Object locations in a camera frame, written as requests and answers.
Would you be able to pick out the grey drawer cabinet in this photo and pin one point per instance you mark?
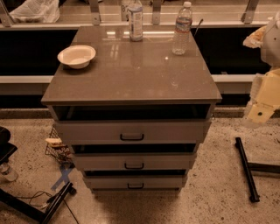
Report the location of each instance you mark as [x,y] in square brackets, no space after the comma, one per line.
[133,81]

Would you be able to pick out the plastic bottle on floor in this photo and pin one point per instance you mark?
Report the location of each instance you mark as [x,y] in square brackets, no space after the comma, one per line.
[8,172]

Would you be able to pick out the grey top drawer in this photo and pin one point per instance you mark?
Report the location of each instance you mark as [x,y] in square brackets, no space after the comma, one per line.
[133,132]

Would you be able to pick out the wire basket with snacks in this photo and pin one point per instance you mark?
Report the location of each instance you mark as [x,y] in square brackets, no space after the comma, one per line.
[56,149]

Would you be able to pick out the clear water bottle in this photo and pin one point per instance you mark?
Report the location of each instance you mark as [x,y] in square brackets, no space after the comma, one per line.
[182,29]

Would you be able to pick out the grey bottom drawer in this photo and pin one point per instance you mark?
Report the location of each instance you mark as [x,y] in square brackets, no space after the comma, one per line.
[136,182]

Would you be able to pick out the white paper bowl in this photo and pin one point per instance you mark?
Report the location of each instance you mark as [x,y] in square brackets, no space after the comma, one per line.
[77,56]

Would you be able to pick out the white plastic bag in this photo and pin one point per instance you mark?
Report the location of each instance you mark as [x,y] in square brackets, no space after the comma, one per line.
[37,11]

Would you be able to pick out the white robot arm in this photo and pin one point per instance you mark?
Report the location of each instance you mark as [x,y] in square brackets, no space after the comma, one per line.
[267,38]

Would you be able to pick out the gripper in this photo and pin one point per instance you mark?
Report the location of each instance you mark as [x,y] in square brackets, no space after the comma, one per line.
[271,44]

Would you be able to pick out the black stand leg right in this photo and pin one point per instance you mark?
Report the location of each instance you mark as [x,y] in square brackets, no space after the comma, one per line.
[253,167]

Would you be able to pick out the labelled drink bottle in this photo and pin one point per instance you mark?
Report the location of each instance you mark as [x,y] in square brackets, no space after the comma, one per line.
[135,12]

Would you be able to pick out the grey middle drawer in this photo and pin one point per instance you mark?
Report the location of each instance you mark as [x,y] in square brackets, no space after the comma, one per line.
[133,161]

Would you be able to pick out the blue tape cross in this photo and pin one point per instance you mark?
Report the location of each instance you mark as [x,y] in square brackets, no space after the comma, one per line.
[64,172]

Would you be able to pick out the grey drawer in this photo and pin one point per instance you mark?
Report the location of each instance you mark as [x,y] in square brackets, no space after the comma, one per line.
[133,132]
[133,161]
[136,182]

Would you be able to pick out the black stand leg left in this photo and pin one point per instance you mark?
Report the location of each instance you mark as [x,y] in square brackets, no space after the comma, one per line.
[41,214]

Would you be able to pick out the white cup behind bottle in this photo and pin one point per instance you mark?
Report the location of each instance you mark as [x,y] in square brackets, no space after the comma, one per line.
[124,10]

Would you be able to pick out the black stand leg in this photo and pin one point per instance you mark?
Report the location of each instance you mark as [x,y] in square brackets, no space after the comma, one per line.
[41,214]
[253,167]

